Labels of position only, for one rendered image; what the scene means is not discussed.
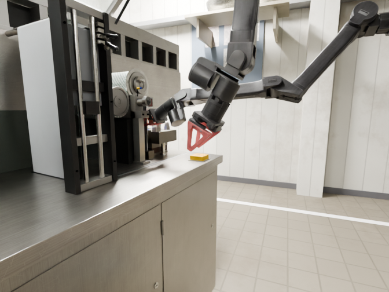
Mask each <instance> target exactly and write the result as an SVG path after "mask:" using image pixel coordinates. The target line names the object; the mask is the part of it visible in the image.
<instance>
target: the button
mask: <svg viewBox="0 0 389 292"><path fill-rule="evenodd" d="M206 159H209V154H199V153H196V154H193V155H190V160H199V161H204V160H206Z"/></svg>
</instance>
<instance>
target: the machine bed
mask: <svg viewBox="0 0 389 292"><path fill-rule="evenodd" d="M186 152H187V151H177V150H170V149H168V152H166V155H160V154H159V155H155V156H154V158H153V159H149V160H150V161H151V162H150V163H148V164H145V165H138V164H133V163H132V164H129V165H128V164H124V163H117V174H122V173H125V172H127V171H130V170H134V169H137V168H140V167H143V166H146V165H150V164H152V163H155V162H158V161H161V160H164V159H167V158H171V157H173V156H177V155H180V154H183V153H186ZM196 153H199V152H190V153H188V154H184V155H181V156H178V157H176V158H172V159H169V160H167V161H164V162H161V163H158V164H155V165H152V166H149V167H146V168H143V169H140V170H137V171H134V172H132V173H129V174H125V175H123V176H120V177H118V180H117V181H111V182H108V183H106V184H103V185H100V186H97V187H94V188H91V189H88V190H86V191H83V192H81V194H77V195H74V194H70V193H67V192H65V182H64V180H61V179H58V178H54V177H49V176H44V175H41V174H36V173H32V172H33V171H34V170H33V167H29V168H25V169H20V170H14V171H9V172H6V173H0V283H2V282H4V281H6V280H7V279H9V278H11V277H13V276H14V275H16V274H18V273H20V272H22V271H24V270H26V269H27V268H29V267H31V266H33V265H35V264H37V263H38V262H40V261H42V260H44V259H45V258H48V257H50V256H51V255H53V254H55V253H57V252H59V251H60V250H62V249H64V248H66V247H68V246H70V245H71V244H73V243H75V242H77V241H79V240H81V239H83V238H84V237H86V236H88V235H90V234H91V233H93V232H95V231H97V230H99V229H101V228H103V227H105V226H106V225H108V224H110V223H112V222H114V221H116V220H117V219H119V218H121V217H123V216H125V215H126V214H129V213H130V212H132V211H134V210H136V209H137V208H139V207H141V206H143V205H145V204H147V203H149V202H150V201H152V200H154V199H156V198H158V197H160V196H162V195H163V194H165V193H167V192H169V191H170V190H172V189H174V188H176V187H178V186H180V185H182V184H183V183H185V182H187V181H189V180H191V179H193V178H195V177H196V176H198V175H200V174H202V173H204V172H205V171H207V170H209V169H211V168H213V167H215V166H216V165H218V164H220V163H222V162H223V155H216V154H209V158H210V159H209V160H207V161H205V162H196V161H191V160H188V159H190V155H193V154H196ZM199 154H205V153H199ZM87 160H88V168H89V178H91V177H95V176H99V175H100V171H99V162H98V160H97V159H90V158H88V159H87ZM146 160H148V159H146Z"/></svg>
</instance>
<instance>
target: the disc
mask: <svg viewBox="0 0 389 292"><path fill-rule="evenodd" d="M134 72H140V73H141V74H142V75H143V76H144V77H145V79H146V82H147V91H146V94H145V95H144V96H147V95H148V90H149V85H148V80H147V77H146V75H145V74H144V72H143V71H142V70H140V69H138V68H133V69H131V70H130V71H129V72H128V74H127V76H126V90H127V92H128V94H129V96H130V95H133V94H132V93H131V91H130V87H129V80H130V77H131V75H132V74H133V73H134Z"/></svg>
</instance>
